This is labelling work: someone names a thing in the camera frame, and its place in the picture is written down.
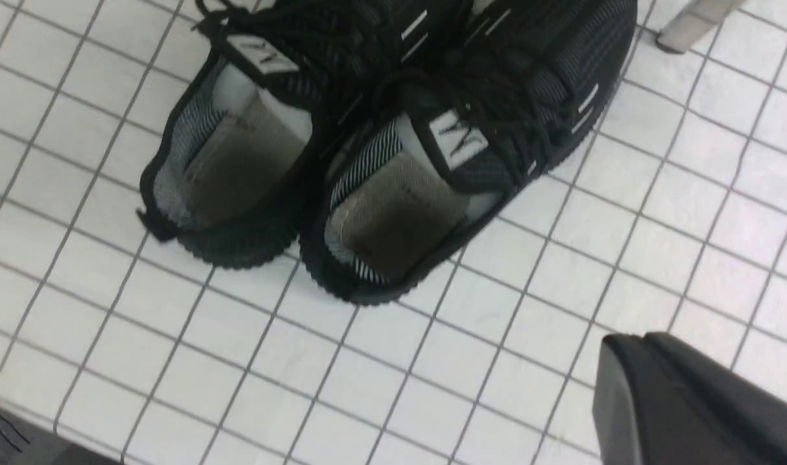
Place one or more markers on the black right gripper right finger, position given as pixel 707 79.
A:
pixel 658 400

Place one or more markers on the metal shoe rack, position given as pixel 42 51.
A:
pixel 692 23

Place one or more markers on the black knit sneaker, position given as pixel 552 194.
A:
pixel 513 96
pixel 283 87

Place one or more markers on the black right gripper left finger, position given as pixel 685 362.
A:
pixel 24 443

